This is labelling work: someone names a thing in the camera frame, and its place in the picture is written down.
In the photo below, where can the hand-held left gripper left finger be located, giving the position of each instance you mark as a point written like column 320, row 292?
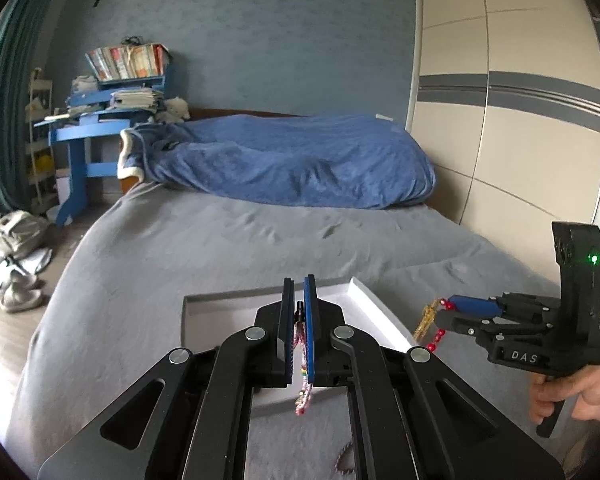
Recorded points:
column 287, row 310

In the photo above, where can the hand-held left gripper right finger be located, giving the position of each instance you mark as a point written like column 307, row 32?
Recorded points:
column 309, row 310

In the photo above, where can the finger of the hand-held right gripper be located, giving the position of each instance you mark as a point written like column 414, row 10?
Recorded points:
column 460, row 322
column 472, row 304

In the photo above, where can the red and gold beaded jewelry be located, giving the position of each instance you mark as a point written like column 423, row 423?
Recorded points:
column 422, row 327

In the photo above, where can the white shallow box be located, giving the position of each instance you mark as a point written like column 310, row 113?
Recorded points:
column 220, row 325

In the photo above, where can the person's right hand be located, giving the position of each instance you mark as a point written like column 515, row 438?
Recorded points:
column 595, row 390

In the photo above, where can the blue blanket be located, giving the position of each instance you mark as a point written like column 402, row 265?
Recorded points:
column 305, row 160

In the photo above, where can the beige wardrobe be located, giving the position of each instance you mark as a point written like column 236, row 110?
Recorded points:
column 530, row 135

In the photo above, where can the brown wooden headboard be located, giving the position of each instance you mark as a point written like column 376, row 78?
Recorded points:
column 240, row 112

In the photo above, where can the white plush toy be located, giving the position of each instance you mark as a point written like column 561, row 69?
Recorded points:
column 177, row 109

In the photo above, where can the blue desk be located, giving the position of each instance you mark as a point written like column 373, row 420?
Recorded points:
column 77, row 180

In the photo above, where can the stack of papers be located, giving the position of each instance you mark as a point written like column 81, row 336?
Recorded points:
column 135, row 100

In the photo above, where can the pale cloth pile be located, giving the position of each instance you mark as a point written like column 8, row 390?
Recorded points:
column 15, row 285

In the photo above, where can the beige bag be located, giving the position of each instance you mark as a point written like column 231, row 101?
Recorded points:
column 17, row 232

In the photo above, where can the yellow item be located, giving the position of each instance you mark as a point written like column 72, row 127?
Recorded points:
column 45, row 164

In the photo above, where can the row of books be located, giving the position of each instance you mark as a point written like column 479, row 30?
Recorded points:
column 130, row 60

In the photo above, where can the white rack shelf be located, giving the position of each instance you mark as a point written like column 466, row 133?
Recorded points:
column 36, row 135

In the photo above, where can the teal curtain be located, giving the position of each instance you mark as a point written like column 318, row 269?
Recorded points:
column 10, row 110

